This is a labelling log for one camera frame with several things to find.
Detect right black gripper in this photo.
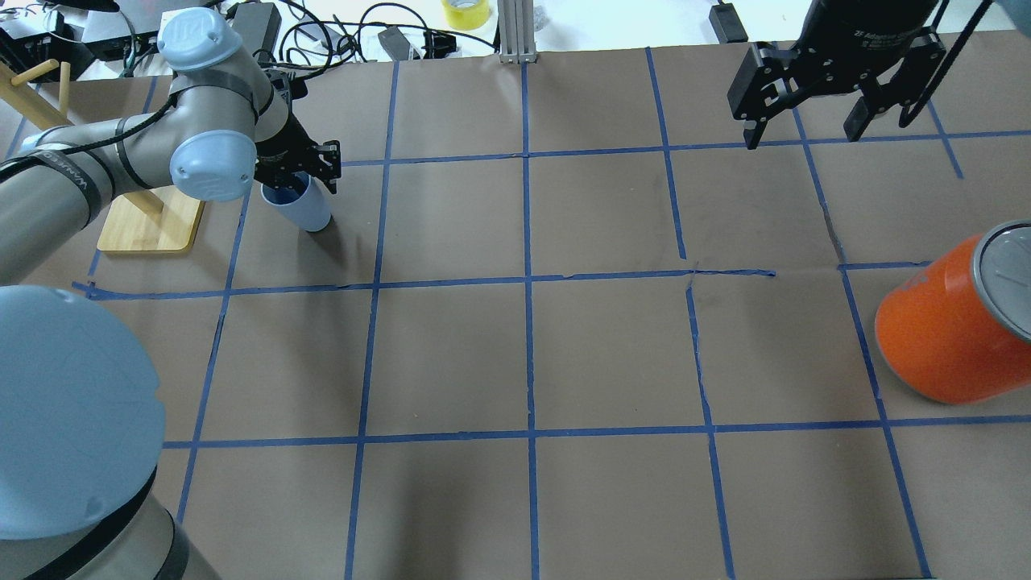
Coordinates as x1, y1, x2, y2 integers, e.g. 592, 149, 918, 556
727, 1, 944, 150

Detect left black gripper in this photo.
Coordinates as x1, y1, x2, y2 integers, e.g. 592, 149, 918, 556
255, 113, 342, 199

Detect light blue plastic cup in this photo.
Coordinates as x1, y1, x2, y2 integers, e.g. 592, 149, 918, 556
260, 172, 332, 234

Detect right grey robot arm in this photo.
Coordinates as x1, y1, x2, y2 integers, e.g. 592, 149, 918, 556
727, 1, 993, 150

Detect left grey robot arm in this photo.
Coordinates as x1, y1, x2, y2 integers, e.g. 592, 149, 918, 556
2, 6, 342, 579

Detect black power adapter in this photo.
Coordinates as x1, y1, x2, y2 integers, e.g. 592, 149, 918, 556
708, 1, 750, 44

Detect black power brick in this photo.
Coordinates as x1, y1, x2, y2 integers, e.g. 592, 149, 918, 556
227, 2, 281, 56

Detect wooden mug stand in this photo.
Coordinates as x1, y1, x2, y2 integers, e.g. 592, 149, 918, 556
1, 59, 204, 255

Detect yellow tape roll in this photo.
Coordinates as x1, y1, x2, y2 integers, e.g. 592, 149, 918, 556
441, 0, 492, 31

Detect orange cylindrical canister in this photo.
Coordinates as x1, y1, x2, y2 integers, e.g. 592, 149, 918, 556
874, 220, 1030, 404

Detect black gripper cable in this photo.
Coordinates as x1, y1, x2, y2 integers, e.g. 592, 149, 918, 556
896, 0, 996, 130

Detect black tangled cables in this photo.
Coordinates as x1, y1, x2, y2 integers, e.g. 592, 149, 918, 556
242, 0, 496, 77

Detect aluminium extrusion post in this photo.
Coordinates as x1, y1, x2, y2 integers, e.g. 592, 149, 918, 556
497, 0, 538, 64

